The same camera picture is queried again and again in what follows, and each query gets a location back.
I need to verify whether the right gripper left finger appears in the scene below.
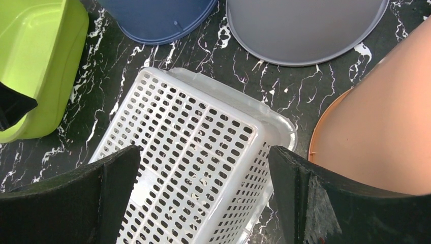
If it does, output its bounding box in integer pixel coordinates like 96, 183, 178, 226
1, 145, 141, 243

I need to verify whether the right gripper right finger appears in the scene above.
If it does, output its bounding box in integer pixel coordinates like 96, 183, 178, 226
268, 146, 430, 243

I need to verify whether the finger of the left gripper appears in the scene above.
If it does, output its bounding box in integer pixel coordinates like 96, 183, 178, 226
1, 82, 38, 131

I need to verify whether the green plastic basket tray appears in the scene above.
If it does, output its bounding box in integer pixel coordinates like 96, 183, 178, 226
1, 1, 89, 143

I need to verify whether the orange plastic bucket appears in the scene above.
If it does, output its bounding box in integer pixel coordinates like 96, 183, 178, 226
309, 19, 430, 195

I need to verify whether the white perforated plastic basket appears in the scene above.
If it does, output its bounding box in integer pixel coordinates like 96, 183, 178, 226
91, 67, 298, 243

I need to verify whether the blue plastic bucket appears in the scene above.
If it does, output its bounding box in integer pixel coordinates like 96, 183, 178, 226
98, 0, 218, 45

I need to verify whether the grey plastic bucket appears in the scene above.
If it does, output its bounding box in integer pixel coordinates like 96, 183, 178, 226
226, 0, 389, 67

